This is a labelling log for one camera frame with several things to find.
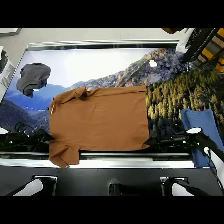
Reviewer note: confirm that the brown T-shirt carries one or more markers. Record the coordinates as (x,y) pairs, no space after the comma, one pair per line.
(100,120)

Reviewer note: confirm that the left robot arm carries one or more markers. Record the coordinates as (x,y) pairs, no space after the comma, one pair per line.
(20,141)

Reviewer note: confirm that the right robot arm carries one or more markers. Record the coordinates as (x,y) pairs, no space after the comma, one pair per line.
(180,141)

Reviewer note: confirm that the grey garment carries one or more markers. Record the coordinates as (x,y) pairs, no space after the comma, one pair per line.
(32,77)

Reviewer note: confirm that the blue garment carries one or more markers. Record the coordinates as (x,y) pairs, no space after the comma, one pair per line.
(201,118)

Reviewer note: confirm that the yellow black striped garment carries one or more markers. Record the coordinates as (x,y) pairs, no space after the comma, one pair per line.
(210,50)

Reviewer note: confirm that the silver frame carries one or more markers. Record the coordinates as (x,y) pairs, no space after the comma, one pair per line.
(133,163)

